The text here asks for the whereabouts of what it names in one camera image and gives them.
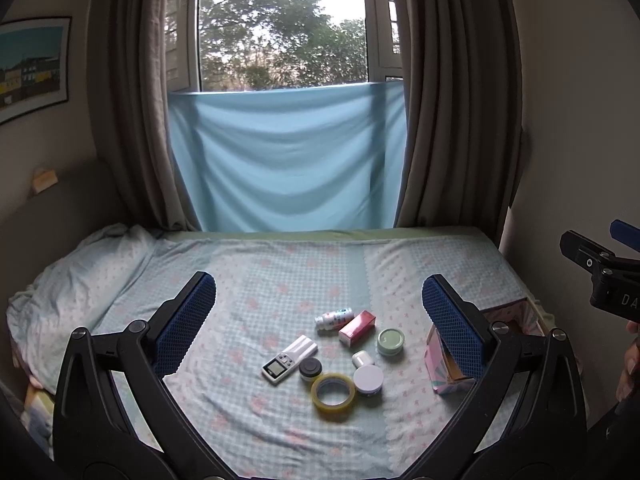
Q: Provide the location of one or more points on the small yellow wall item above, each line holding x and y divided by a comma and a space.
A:
43, 179

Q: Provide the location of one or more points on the right brown curtain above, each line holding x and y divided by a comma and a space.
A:
461, 68

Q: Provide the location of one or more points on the pale green round tin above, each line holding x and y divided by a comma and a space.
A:
390, 342

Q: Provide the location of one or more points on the white vitamin bottle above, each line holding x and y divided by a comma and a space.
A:
333, 320

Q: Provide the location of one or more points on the white earbuds case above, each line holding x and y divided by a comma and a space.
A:
362, 358

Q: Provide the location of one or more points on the cardboard box pink lining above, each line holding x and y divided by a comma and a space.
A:
450, 359

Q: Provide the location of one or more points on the brown curtain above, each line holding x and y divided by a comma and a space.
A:
461, 68
128, 107

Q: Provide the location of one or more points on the white jar green label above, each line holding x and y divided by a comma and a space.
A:
368, 380

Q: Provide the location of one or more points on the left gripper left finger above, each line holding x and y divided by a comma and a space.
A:
114, 417

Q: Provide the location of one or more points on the person's right hand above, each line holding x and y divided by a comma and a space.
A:
631, 365

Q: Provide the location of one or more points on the white remote control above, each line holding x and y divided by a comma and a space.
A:
287, 361

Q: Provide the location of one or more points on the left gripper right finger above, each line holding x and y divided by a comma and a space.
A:
525, 416

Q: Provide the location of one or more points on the light blue hanging cloth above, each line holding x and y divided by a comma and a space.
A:
291, 160

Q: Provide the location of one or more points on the yellow packing tape roll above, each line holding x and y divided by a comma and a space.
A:
333, 395

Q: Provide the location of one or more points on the checkered floral bed sheet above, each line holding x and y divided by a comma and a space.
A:
269, 292

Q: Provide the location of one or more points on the window with white frame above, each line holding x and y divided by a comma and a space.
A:
252, 45

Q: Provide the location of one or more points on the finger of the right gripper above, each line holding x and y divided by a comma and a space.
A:
626, 234
586, 253

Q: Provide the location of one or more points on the framed wall picture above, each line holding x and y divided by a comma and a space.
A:
34, 65

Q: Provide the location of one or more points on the red and white box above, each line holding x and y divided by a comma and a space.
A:
356, 329

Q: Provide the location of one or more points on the left brown curtain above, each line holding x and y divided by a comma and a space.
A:
128, 107

